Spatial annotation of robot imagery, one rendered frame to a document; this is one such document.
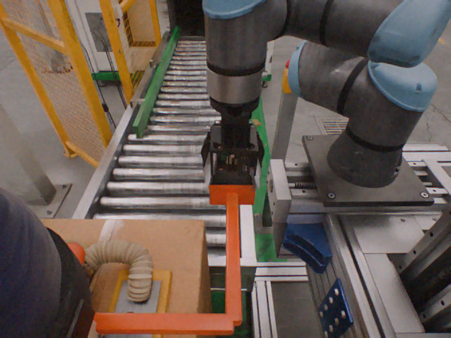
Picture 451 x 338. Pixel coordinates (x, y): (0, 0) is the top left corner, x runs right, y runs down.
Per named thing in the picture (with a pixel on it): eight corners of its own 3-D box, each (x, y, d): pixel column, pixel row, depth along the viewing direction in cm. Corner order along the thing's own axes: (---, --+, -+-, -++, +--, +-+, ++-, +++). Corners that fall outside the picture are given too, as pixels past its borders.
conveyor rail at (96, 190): (168, 51, 273) (164, 31, 260) (172, 51, 273) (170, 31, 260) (72, 282, 108) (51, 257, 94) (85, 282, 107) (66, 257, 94)
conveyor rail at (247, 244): (233, 51, 273) (233, 31, 260) (238, 51, 273) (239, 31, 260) (239, 284, 107) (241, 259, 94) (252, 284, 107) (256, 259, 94)
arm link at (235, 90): (207, 51, 39) (266, 52, 38) (209, 82, 42) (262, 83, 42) (204, 76, 33) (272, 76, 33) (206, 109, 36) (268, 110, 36)
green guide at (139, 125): (168, 35, 263) (167, 25, 257) (180, 35, 263) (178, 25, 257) (121, 139, 148) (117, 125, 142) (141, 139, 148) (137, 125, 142)
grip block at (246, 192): (211, 174, 59) (210, 156, 56) (251, 174, 59) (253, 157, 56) (209, 204, 53) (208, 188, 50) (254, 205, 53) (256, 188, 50)
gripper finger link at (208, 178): (192, 202, 50) (208, 167, 44) (195, 178, 55) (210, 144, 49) (209, 206, 51) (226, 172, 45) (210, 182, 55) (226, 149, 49)
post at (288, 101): (260, 218, 178) (283, 68, 108) (271, 219, 178) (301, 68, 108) (261, 228, 173) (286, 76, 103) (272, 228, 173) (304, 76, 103)
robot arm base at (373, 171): (380, 142, 69) (397, 108, 62) (409, 188, 58) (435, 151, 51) (319, 143, 69) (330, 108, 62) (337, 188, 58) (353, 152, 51)
